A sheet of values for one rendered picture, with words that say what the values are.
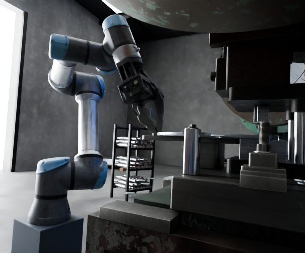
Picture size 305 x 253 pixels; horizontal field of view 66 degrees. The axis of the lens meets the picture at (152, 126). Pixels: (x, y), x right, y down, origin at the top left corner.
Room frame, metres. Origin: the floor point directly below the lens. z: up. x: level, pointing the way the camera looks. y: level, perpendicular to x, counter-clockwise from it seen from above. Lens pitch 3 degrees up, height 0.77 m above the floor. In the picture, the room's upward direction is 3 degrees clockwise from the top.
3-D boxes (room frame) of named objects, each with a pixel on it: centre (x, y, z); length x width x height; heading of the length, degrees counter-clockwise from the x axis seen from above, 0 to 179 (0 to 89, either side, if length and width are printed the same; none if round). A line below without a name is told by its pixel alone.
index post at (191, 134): (0.46, -0.08, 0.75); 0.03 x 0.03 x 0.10; 64
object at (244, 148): (0.57, -0.27, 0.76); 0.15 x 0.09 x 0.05; 154
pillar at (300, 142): (0.46, -0.29, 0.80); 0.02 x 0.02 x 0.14
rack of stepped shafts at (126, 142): (3.16, 0.24, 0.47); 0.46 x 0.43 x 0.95; 44
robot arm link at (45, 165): (0.93, 0.37, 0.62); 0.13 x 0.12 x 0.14; 116
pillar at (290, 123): (0.61, -0.36, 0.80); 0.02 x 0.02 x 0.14
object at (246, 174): (0.41, -0.20, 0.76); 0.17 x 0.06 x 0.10; 154
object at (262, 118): (0.57, -0.26, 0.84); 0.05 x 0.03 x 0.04; 154
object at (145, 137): (0.64, -0.11, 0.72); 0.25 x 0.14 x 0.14; 64
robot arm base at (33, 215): (0.92, 0.38, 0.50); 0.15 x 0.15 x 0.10
